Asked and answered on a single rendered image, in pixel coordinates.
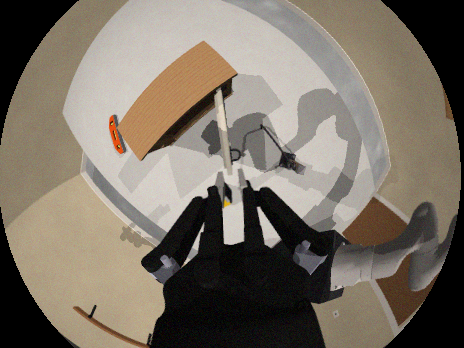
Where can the yellow tape measure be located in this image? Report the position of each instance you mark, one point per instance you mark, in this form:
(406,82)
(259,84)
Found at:
(228,196)

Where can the orange spirit level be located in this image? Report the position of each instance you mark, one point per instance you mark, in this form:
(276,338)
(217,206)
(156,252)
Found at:
(113,124)

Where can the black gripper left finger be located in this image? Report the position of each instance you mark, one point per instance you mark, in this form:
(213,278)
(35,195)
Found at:
(170,255)

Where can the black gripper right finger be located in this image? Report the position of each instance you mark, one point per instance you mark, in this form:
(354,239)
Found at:
(308,246)

